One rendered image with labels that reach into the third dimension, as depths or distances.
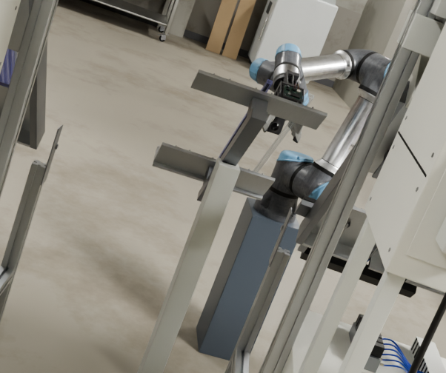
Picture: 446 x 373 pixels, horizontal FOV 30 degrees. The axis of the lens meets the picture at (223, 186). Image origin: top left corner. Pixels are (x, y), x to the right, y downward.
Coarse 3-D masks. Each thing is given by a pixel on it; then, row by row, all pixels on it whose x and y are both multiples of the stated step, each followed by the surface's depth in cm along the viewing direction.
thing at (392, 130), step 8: (408, 88) 174; (400, 112) 181; (400, 120) 183; (392, 128) 186; (384, 136) 189; (392, 136) 189; (384, 144) 192; (384, 152) 194; (376, 160) 198; (384, 160) 191; (376, 168) 200; (376, 176) 196
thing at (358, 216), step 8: (352, 216) 221; (360, 216) 220; (320, 224) 229; (352, 224) 225; (360, 224) 224; (312, 232) 234; (344, 232) 229; (352, 232) 228; (344, 240) 233; (352, 240) 231
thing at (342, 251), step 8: (312, 240) 233; (336, 248) 234; (344, 248) 234; (352, 248) 235; (336, 256) 233; (344, 256) 233; (376, 256) 235; (368, 264) 235; (376, 264) 234; (408, 280) 234; (424, 288) 235; (432, 288) 234
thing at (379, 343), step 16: (272, 256) 235; (352, 336) 199; (416, 336) 205; (240, 352) 241; (400, 352) 197; (416, 352) 201; (432, 352) 199; (240, 368) 232; (368, 368) 189; (400, 368) 189; (432, 368) 191
